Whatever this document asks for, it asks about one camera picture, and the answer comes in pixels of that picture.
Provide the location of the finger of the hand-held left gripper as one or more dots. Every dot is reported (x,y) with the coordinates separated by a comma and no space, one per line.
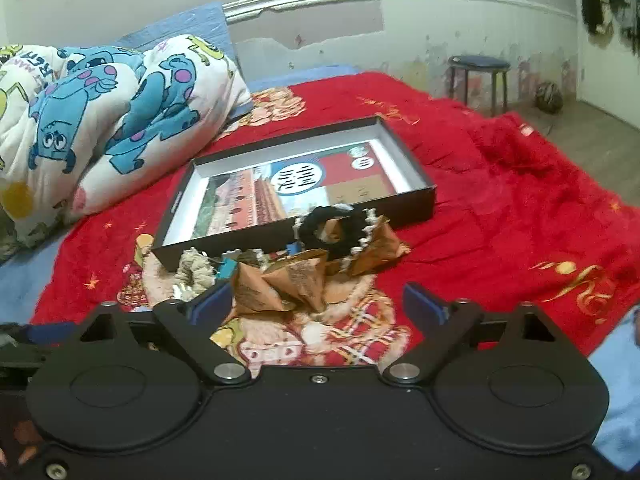
(47,334)

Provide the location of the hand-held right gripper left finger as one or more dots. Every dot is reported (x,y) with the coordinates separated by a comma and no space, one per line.
(210,306)

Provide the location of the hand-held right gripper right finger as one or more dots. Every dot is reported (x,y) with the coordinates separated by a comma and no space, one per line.
(425,306)

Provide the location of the black shallow cardboard box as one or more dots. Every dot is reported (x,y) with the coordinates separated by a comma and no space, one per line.
(420,205)

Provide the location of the black scrunchie with white lace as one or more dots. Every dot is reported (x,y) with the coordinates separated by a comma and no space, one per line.
(312,225)

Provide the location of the small blue clip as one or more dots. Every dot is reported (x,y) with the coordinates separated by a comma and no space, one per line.
(227,267)
(295,248)

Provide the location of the beige scrunchie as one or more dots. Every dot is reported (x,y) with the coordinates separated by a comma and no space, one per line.
(192,265)

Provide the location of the red printed blanket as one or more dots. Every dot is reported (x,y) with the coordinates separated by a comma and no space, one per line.
(500,210)

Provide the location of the cartoon monster printed quilt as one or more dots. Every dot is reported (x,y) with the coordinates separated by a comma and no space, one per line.
(100,135)

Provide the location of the light blue cloth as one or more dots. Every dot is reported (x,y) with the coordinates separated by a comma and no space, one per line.
(620,400)

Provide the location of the dark round ball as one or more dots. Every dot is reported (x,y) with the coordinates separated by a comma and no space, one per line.
(549,97)

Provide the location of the blue topped metal stool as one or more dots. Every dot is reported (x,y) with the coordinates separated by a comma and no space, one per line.
(477,62)

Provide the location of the blue quilted pad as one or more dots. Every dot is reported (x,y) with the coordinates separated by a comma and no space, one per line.
(175,22)

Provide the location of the dark hanging clothes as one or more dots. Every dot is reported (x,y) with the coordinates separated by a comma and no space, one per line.
(607,0)

